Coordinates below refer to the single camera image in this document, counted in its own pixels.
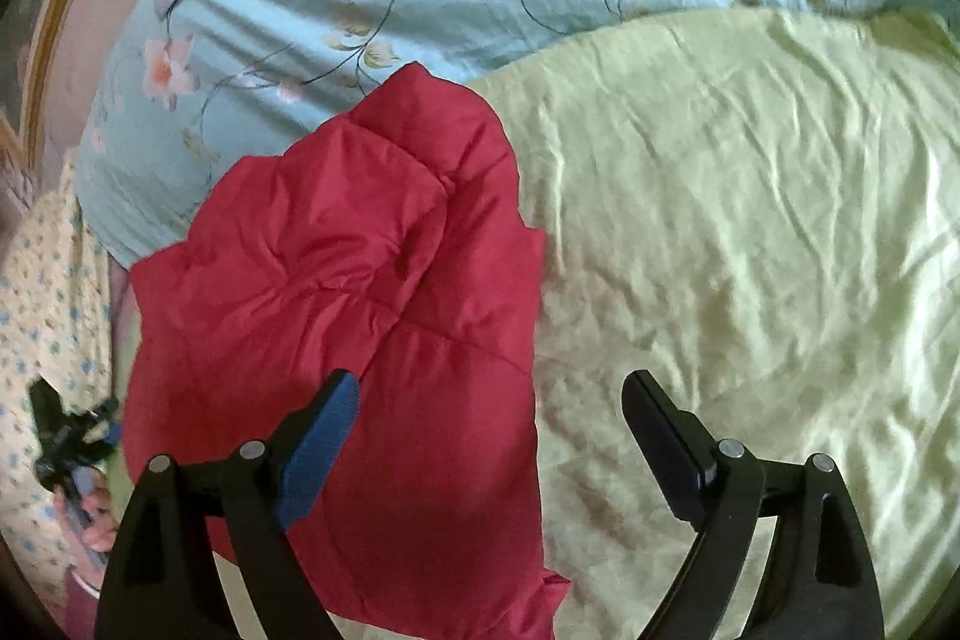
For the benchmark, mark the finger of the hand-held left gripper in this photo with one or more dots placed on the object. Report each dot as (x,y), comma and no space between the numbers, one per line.
(97,413)
(101,445)

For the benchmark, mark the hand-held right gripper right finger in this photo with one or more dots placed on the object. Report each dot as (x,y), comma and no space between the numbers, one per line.
(667,452)

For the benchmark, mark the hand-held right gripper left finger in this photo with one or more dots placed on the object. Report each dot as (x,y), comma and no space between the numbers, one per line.
(319,445)

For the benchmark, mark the red quilted jacket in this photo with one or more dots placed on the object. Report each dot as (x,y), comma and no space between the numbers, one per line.
(337,272)

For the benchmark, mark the person's left hand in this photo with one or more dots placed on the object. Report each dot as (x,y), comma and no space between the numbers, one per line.
(101,520)

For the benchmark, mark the pink bedsheet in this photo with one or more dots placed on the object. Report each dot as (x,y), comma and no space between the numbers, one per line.
(124,310)

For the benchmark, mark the yellow patterned pillow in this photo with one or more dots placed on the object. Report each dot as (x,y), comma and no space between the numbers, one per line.
(45,310)

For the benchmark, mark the light green bedsheet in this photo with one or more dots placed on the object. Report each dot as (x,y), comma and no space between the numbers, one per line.
(712,235)

